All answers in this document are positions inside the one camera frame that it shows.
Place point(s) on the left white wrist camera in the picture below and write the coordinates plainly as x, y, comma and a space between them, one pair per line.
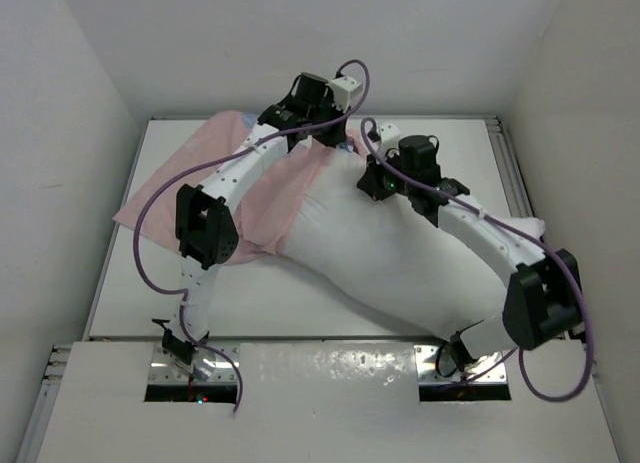
344, 90

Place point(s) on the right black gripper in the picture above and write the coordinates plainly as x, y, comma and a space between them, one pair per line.
370, 180

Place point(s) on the white foam front board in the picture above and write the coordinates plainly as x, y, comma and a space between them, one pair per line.
305, 402

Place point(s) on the white pillow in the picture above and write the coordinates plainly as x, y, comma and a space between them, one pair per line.
401, 271

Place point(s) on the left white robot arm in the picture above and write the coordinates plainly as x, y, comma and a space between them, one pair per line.
207, 235

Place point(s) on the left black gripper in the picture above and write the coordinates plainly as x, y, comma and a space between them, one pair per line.
336, 137

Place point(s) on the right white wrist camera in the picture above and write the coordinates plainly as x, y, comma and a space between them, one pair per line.
389, 135

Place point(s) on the pink princess pillowcase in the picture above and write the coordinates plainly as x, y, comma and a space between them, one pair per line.
292, 204

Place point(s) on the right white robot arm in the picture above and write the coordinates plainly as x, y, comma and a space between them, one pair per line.
540, 303

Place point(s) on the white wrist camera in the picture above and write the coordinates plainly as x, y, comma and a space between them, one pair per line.
344, 90
389, 135

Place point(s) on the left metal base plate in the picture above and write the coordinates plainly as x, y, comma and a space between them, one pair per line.
206, 368

